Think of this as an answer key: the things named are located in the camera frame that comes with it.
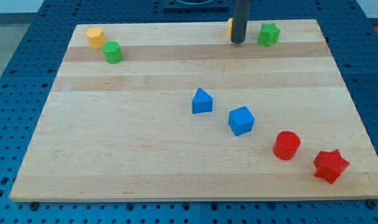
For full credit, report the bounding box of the yellow heart block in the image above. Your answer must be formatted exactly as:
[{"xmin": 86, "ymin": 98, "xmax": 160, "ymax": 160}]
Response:
[{"xmin": 227, "ymin": 17, "xmax": 233, "ymax": 40}]

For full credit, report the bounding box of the blue triangle block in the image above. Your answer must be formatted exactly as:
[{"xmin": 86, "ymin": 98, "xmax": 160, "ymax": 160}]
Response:
[{"xmin": 191, "ymin": 88, "xmax": 213, "ymax": 114}]

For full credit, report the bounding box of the wooden board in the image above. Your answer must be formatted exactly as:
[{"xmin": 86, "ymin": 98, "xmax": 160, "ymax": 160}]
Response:
[{"xmin": 10, "ymin": 19, "xmax": 378, "ymax": 202}]

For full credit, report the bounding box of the blue cube block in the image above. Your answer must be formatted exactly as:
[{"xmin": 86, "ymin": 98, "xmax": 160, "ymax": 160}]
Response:
[{"xmin": 228, "ymin": 106, "xmax": 256, "ymax": 136}]

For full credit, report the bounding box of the green cylinder block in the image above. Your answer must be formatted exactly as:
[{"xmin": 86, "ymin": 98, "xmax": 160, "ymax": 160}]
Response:
[{"xmin": 102, "ymin": 41, "xmax": 122, "ymax": 64}]

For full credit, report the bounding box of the red cylinder block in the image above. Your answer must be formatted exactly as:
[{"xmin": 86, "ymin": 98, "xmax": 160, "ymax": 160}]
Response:
[{"xmin": 273, "ymin": 131, "xmax": 301, "ymax": 161}]

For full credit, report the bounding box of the green star block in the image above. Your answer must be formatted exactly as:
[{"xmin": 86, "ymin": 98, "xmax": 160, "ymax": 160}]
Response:
[{"xmin": 258, "ymin": 23, "xmax": 280, "ymax": 47}]

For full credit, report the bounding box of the dark cylindrical pusher stick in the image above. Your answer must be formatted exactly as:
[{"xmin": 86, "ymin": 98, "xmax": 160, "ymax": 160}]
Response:
[{"xmin": 231, "ymin": 0, "xmax": 251, "ymax": 44}]

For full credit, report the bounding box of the yellow hexagon block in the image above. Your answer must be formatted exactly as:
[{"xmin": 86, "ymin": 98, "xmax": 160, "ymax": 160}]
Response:
[{"xmin": 85, "ymin": 27, "xmax": 106, "ymax": 49}]

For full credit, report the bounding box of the red star block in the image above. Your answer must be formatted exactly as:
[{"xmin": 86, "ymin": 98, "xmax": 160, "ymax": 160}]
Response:
[{"xmin": 313, "ymin": 149, "xmax": 350, "ymax": 184}]

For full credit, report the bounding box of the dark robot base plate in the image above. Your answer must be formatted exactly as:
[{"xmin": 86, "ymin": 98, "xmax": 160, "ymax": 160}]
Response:
[{"xmin": 162, "ymin": 0, "xmax": 229, "ymax": 11}]

